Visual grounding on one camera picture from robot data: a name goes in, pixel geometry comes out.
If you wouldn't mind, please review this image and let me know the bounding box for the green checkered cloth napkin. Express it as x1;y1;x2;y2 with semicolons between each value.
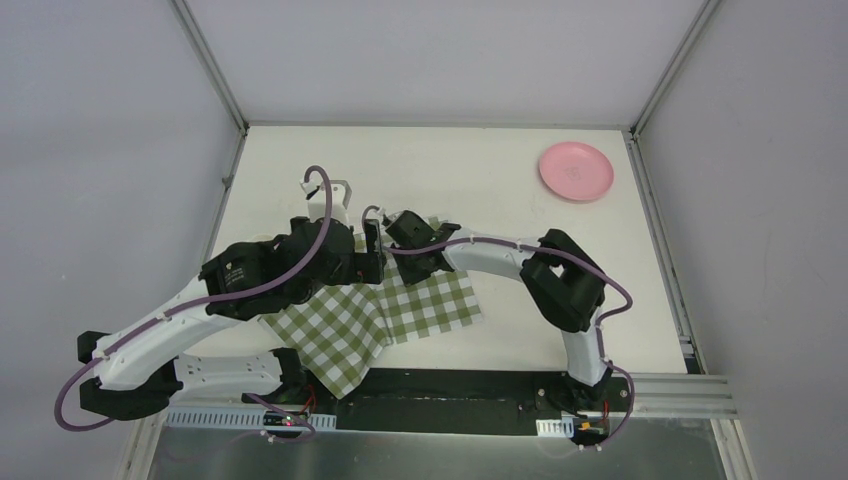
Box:
258;257;483;399

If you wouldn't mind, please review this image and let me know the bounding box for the pink plate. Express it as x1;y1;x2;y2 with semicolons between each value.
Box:
538;141;615;203

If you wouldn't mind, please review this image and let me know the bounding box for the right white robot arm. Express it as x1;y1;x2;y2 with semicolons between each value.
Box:
382;210;611;410

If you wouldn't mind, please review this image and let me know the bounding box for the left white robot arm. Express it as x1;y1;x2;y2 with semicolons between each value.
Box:
77;217;385;421

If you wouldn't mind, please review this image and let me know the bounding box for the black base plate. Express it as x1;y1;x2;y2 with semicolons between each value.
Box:
264;368;632;436

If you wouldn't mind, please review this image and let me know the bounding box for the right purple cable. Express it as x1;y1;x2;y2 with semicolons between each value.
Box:
360;203;637;452

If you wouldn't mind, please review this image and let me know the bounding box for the purple cable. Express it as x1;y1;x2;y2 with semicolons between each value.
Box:
360;203;637;452
54;165;334;445

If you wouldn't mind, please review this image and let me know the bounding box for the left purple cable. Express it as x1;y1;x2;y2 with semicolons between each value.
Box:
54;165;334;445

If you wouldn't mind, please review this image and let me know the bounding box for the aluminium frame rail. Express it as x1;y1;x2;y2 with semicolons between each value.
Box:
633;373;738;420

